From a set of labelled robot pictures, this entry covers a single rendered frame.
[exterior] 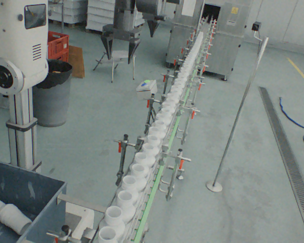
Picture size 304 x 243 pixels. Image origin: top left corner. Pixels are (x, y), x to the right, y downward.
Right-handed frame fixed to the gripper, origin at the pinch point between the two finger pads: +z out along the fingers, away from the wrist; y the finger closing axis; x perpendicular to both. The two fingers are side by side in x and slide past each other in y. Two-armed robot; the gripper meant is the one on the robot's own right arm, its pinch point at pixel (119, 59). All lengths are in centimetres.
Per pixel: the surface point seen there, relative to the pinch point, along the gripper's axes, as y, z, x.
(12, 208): -31, 60, -15
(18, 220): -26, 60, -18
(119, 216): 14.9, 23.7, -37.2
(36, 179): -24, 48, -9
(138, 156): 12.6, 24.9, -11.6
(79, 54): -155, 98, 308
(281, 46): 289, 133, 1019
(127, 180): 12.6, 25.0, -23.3
